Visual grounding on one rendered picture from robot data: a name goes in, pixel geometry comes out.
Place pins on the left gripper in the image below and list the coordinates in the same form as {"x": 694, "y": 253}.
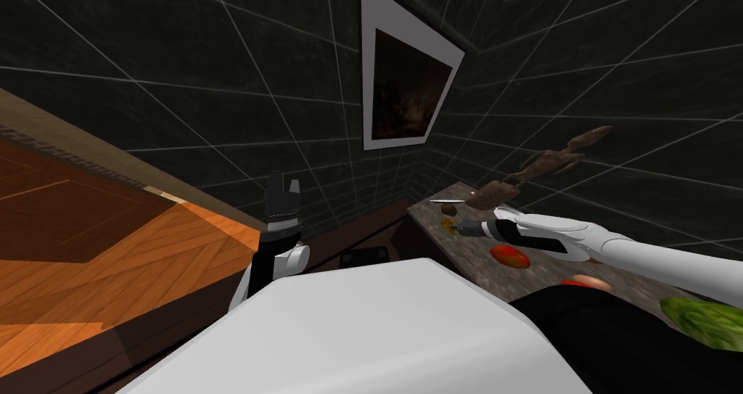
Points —
{"x": 282, "y": 207}

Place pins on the brown branch sculpture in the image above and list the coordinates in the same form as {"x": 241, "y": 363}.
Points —
{"x": 545, "y": 162}

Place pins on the green lettuce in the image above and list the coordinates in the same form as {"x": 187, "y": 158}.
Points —
{"x": 705, "y": 321}

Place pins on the red and pink apple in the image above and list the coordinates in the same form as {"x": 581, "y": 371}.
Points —
{"x": 589, "y": 282}

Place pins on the yellow round fruit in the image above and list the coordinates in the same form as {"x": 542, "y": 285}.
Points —
{"x": 447, "y": 225}

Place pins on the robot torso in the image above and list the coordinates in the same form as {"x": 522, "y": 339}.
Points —
{"x": 348, "y": 336}

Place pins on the silver knife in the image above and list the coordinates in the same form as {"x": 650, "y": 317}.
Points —
{"x": 447, "y": 200}

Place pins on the white framed dark picture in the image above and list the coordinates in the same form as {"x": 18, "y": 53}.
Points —
{"x": 409, "y": 86}

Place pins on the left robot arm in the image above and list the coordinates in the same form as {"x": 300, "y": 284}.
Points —
{"x": 273, "y": 260}

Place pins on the red tomato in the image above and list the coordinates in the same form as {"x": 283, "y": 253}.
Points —
{"x": 511, "y": 257}

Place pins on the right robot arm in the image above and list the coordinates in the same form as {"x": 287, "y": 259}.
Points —
{"x": 627, "y": 254}

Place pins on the brown potato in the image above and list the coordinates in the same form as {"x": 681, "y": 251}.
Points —
{"x": 448, "y": 209}

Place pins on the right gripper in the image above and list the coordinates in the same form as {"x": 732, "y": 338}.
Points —
{"x": 471, "y": 228}

